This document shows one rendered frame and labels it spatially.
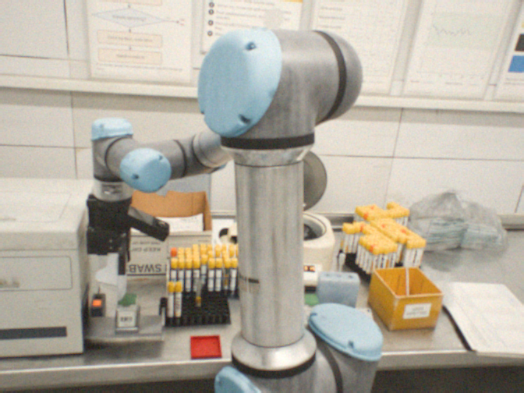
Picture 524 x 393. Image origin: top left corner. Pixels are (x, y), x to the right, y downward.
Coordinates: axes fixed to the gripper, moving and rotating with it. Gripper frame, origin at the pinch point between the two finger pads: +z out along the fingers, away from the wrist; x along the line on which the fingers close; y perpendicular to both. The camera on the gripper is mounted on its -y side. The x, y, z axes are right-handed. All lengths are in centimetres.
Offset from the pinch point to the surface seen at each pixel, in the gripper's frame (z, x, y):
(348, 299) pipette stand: 11, -7, -54
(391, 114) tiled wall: -26, -59, -81
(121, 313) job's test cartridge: 6.3, 2.6, 0.9
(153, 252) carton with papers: 6.7, -24.7, -4.9
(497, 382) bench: 76, -43, -137
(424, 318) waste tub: 12, 0, -72
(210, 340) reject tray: 14.8, 2.0, -18.8
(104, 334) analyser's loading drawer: 11.1, 3.5, 4.4
